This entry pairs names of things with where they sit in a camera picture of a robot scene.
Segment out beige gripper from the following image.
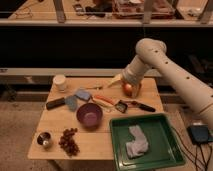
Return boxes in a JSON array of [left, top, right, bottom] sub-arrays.
[[107, 74, 141, 98]]

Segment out yellow banana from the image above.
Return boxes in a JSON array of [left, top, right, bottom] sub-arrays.
[[92, 98, 114, 110]]

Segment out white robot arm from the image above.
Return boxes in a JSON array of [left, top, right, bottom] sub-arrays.
[[108, 38, 213, 130]]

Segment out purple bowl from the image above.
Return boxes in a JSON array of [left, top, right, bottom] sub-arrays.
[[76, 103, 103, 128]]

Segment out red apple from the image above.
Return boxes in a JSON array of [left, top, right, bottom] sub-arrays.
[[122, 83, 133, 97]]

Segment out small black square dish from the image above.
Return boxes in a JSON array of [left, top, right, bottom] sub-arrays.
[[115, 101, 128, 113]]

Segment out orange carrot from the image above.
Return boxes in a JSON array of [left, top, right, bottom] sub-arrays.
[[93, 95, 114, 105]]

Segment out wooden table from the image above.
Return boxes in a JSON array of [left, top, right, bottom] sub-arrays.
[[27, 77, 165, 161]]

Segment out white crumpled cloth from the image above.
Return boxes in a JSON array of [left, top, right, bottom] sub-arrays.
[[126, 125, 149, 159]]

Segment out white paper cup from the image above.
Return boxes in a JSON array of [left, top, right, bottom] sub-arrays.
[[53, 74, 67, 91]]

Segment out green plastic tray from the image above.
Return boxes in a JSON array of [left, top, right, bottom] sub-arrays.
[[110, 114, 185, 171]]

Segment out bunch of dark grapes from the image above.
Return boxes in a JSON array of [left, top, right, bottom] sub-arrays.
[[59, 128, 80, 156]]

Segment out black power adapter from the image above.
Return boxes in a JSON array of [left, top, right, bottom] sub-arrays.
[[187, 125, 213, 145]]

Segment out small metal cup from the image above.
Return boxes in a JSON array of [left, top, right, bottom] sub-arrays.
[[37, 132, 53, 149]]

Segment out black handled knife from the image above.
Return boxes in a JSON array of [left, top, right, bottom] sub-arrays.
[[124, 101, 156, 112]]

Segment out black cable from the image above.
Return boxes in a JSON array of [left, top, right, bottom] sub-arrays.
[[168, 123, 213, 171]]

